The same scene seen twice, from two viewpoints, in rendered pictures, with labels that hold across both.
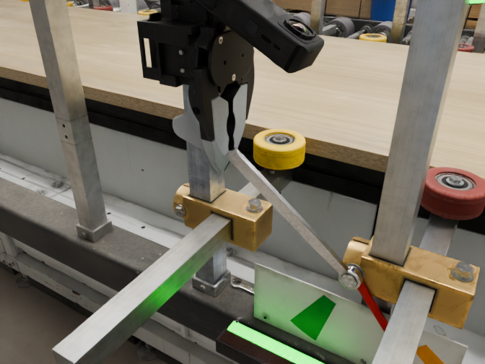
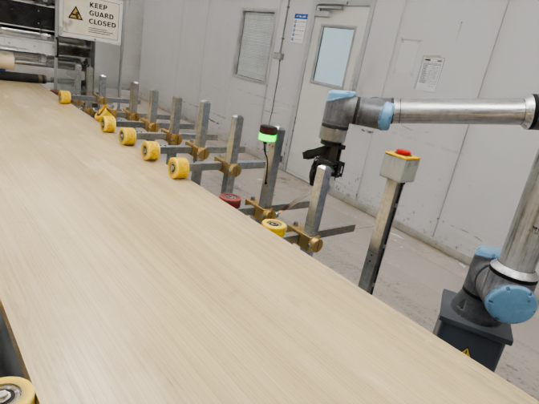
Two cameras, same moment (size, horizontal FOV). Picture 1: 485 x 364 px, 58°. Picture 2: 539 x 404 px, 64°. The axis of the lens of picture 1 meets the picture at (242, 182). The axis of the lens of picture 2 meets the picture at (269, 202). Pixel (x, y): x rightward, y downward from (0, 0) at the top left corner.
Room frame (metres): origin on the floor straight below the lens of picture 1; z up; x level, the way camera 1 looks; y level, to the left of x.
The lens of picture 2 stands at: (1.86, 0.27, 1.41)
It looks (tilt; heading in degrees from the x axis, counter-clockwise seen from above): 19 degrees down; 196
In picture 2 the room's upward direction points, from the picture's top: 10 degrees clockwise
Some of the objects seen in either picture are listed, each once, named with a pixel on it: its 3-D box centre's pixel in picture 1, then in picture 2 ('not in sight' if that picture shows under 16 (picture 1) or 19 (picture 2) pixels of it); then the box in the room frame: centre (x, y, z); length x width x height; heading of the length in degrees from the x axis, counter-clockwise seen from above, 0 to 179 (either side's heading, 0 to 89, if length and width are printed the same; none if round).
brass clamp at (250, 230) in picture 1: (221, 212); (304, 237); (0.50, 0.03, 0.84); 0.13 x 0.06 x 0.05; 59
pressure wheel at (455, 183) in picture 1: (445, 214); (228, 210); (0.48, -0.27, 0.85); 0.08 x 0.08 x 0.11
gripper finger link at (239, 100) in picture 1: (215, 122); not in sight; (0.43, 0.03, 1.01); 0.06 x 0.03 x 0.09; 59
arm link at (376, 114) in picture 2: not in sight; (374, 113); (0.39, 0.15, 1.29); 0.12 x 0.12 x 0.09; 7
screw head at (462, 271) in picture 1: (463, 271); not in sight; (0.34, -0.23, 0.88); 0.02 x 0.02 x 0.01
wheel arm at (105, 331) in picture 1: (206, 240); (313, 234); (0.44, 0.05, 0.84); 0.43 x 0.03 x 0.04; 149
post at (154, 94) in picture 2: not in sight; (150, 134); (-0.14, -1.02, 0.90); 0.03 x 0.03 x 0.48; 59
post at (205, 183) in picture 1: (207, 191); (310, 233); (0.51, 0.05, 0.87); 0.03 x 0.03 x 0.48; 59
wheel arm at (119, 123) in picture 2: not in sight; (153, 124); (-0.18, -1.04, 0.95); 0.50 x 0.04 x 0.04; 149
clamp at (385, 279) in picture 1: (406, 274); (259, 210); (0.37, -0.19, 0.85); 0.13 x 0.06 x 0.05; 59
